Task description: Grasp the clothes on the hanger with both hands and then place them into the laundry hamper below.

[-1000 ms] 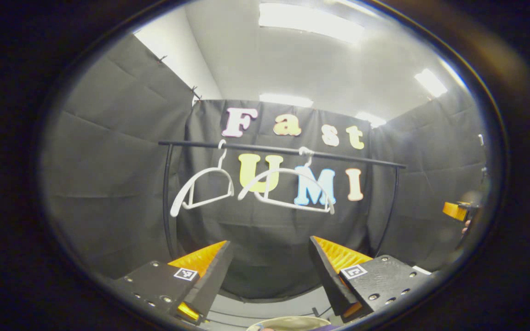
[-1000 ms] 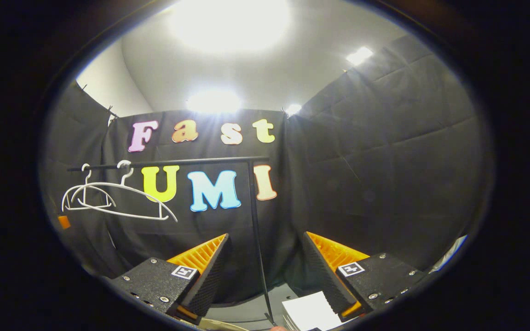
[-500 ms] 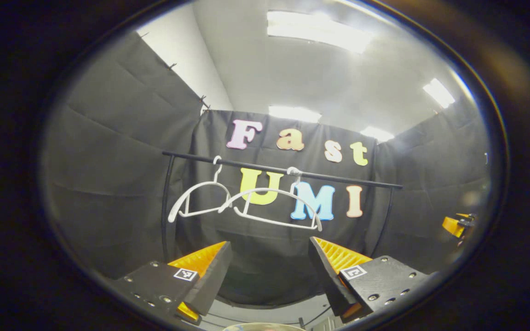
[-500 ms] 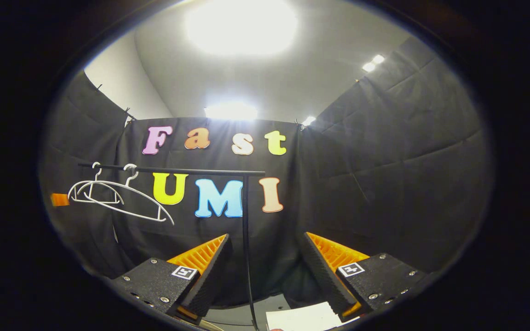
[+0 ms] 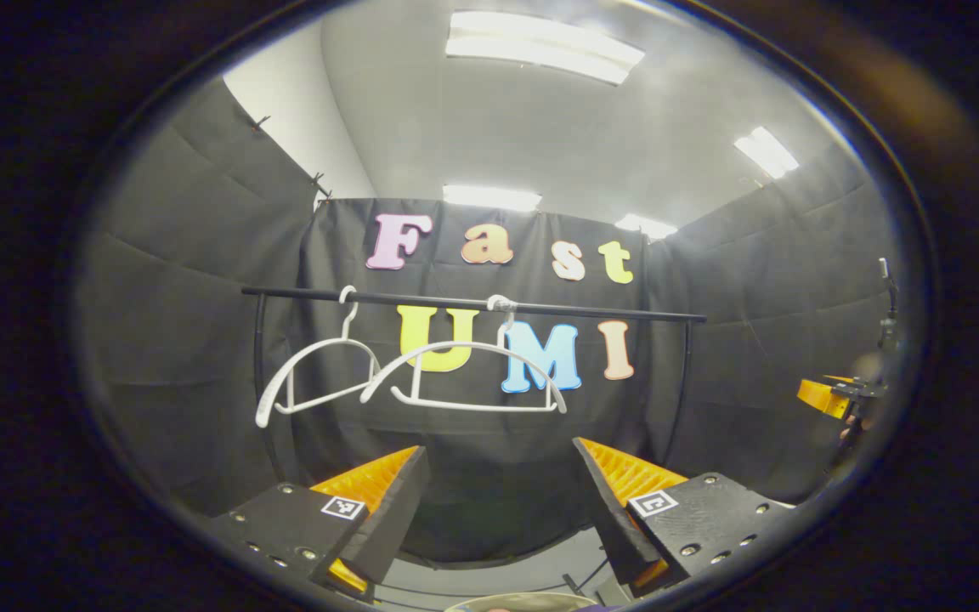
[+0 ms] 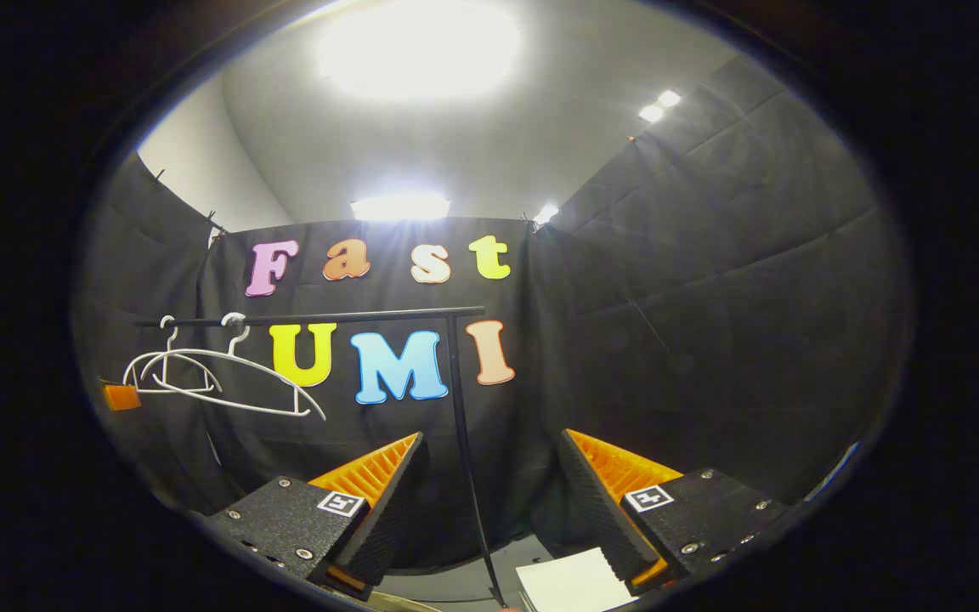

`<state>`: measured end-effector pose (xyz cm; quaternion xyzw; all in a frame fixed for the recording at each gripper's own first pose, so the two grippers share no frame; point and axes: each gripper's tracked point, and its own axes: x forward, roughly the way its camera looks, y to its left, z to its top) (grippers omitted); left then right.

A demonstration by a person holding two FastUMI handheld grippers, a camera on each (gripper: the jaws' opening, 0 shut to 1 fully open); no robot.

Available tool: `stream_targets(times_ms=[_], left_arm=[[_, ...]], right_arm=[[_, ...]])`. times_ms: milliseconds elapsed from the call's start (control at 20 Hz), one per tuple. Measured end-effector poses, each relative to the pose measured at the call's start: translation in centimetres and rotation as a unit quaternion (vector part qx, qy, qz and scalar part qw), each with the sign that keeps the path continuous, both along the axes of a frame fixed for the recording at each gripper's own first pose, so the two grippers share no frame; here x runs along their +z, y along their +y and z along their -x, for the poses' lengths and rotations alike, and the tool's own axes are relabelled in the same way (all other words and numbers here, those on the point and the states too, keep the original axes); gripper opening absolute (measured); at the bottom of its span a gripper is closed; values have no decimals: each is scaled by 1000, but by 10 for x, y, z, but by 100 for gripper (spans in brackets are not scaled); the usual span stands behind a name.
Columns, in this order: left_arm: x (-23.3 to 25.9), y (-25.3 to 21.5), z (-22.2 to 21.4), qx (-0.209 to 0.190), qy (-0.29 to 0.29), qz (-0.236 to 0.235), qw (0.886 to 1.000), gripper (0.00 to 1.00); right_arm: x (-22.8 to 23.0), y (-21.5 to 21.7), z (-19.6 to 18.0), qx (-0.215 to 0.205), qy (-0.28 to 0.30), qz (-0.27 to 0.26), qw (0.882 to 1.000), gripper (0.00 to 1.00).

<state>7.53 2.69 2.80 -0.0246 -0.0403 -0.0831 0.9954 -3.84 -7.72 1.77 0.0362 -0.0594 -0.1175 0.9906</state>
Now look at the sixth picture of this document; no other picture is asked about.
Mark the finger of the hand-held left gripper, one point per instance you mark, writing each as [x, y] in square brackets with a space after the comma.
[121, 397]

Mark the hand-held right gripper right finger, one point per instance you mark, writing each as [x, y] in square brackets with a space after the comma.
[596, 510]

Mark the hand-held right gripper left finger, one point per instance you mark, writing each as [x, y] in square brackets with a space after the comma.
[387, 501]

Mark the white clothes hanger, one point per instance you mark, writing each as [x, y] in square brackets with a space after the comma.
[168, 340]

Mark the white clothes hanger wrapped hook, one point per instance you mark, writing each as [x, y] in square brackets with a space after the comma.
[260, 365]

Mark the black metal clothes rack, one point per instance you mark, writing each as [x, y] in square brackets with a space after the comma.
[370, 315]

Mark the rectangular ceiling light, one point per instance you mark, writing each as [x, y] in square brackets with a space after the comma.
[400, 208]

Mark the small ceiling light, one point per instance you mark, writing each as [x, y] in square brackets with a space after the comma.
[546, 213]

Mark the double ceiling light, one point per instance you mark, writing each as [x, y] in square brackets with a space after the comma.
[659, 106]

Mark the large ceiling light panel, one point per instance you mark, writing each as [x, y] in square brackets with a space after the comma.
[417, 47]

